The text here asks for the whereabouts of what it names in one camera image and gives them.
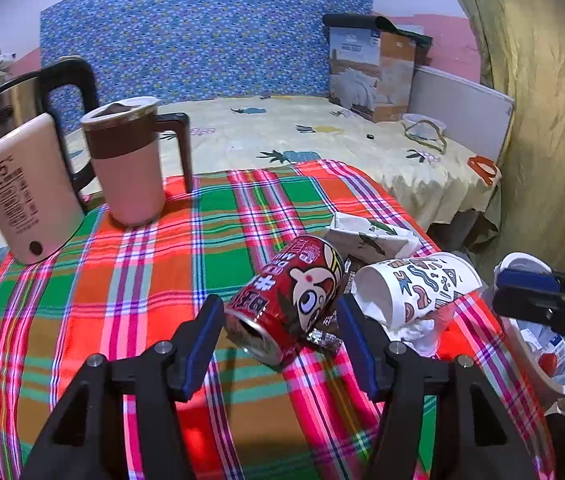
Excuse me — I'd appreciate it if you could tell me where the patterned paper cup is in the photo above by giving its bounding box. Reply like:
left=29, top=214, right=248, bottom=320
left=353, top=252, right=483, bottom=328

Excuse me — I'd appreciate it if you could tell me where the dark green bag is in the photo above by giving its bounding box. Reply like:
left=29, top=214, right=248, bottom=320
left=323, top=14, right=433, bottom=48

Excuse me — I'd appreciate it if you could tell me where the red green plaid tablecloth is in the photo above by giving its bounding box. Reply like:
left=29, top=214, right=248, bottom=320
left=0, top=159, right=556, bottom=480

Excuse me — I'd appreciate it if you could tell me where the pink mug with brown lid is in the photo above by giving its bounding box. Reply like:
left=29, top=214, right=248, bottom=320
left=81, top=96, right=194, bottom=227

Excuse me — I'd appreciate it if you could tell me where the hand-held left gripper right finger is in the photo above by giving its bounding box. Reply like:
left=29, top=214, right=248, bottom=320
left=337, top=295, right=533, bottom=480

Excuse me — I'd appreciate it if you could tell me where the white round trash bin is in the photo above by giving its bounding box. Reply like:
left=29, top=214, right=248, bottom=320
left=493, top=252, right=565, bottom=396

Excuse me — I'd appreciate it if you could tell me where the orange strap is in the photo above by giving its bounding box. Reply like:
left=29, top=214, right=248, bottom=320
left=467, top=156, right=499, bottom=185

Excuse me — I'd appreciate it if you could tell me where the crumpled white tissue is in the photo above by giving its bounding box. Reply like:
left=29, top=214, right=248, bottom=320
left=387, top=310, right=456, bottom=358

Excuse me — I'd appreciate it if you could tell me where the white paper wrapper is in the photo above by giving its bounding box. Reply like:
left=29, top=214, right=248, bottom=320
left=323, top=211, right=428, bottom=266

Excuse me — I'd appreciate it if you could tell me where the white flat panel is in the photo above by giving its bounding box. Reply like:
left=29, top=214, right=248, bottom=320
left=407, top=65, right=516, bottom=163

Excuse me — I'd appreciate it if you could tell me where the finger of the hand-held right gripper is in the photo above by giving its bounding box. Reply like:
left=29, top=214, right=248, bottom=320
left=493, top=285, right=565, bottom=357
left=495, top=266, right=565, bottom=307

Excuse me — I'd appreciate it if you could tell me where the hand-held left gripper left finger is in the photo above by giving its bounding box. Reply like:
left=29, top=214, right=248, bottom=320
left=20, top=294, right=226, bottom=480

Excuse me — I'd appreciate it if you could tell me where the olive strap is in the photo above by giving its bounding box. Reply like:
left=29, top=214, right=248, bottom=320
left=403, top=119, right=449, bottom=153

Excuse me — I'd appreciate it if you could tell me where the white bowl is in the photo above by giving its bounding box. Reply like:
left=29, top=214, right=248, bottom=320
left=401, top=113, right=446, bottom=141

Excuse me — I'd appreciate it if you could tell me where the yellow green curtain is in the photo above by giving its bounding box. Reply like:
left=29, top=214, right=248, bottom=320
left=440, top=0, right=565, bottom=281

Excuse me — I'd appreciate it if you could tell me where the steel electric kettle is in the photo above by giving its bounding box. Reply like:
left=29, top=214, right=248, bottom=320
left=0, top=57, right=100, bottom=211

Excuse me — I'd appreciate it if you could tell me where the red drink can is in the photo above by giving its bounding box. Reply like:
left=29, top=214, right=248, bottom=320
left=223, top=235, right=346, bottom=372

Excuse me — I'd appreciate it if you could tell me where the beige water warmer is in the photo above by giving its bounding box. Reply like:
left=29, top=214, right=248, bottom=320
left=0, top=112, right=87, bottom=266

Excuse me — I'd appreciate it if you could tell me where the yellow pineapple print bedsheet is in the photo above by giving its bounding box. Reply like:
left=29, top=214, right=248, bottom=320
left=62, top=95, right=503, bottom=226

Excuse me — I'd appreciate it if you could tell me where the cardboard quilt box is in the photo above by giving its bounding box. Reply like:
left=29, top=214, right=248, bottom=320
left=330, top=27, right=416, bottom=123

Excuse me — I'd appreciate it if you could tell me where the blue floral headboard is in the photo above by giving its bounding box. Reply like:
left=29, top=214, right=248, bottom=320
left=39, top=0, right=374, bottom=106

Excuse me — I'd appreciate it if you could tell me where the silver foil wrapper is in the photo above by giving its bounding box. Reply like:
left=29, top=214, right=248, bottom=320
left=307, top=310, right=343, bottom=356

